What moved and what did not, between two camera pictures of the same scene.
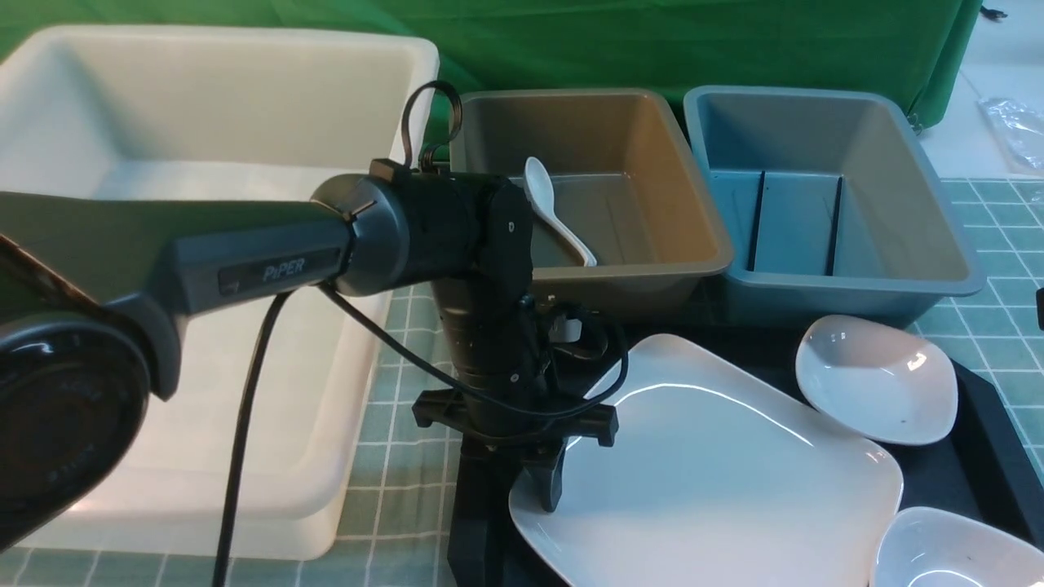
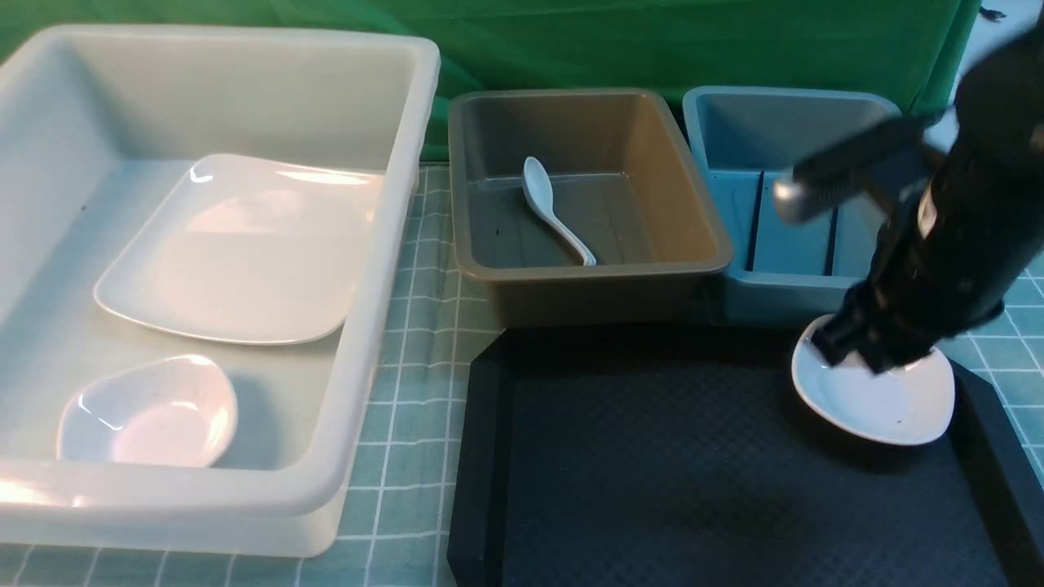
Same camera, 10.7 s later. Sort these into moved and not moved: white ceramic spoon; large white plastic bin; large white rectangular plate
Moved: large white rectangular plate
Not moved: large white plastic bin; white ceramic spoon
